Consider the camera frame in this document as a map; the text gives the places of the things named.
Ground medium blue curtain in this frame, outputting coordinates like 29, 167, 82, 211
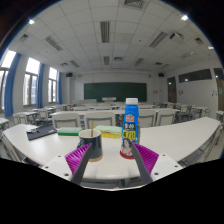
36, 63, 46, 110

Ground dark high wall window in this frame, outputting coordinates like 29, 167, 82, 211
177, 68, 213, 84

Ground classroom chairs and desks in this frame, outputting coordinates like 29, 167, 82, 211
0, 99, 224, 131

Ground blue white-capped drink bottle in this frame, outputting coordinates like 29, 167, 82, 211
120, 97, 141, 158

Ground medium window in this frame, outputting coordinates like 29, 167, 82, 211
22, 57, 41, 107

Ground ceiling projector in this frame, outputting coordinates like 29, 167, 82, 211
168, 31, 185, 41

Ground small blue curtain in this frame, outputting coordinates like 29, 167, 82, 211
56, 71, 63, 105

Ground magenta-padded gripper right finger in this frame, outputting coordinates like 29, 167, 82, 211
130, 142, 183, 185

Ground large window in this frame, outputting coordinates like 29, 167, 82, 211
0, 49, 17, 111

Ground white lectern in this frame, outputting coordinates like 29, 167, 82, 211
101, 96, 118, 105

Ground yellow and green sponge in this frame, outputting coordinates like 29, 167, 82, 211
93, 124, 124, 140

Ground dark door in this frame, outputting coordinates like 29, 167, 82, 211
166, 76, 178, 104

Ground ceiling light panels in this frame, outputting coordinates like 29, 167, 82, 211
18, 0, 216, 69

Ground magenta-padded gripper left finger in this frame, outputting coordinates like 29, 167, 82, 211
41, 142, 93, 186

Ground small window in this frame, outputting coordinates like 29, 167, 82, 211
47, 66, 59, 104

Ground black flat pouch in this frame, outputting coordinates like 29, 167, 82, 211
26, 124, 59, 141

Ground green chalkboard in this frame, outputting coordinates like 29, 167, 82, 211
83, 82, 148, 103

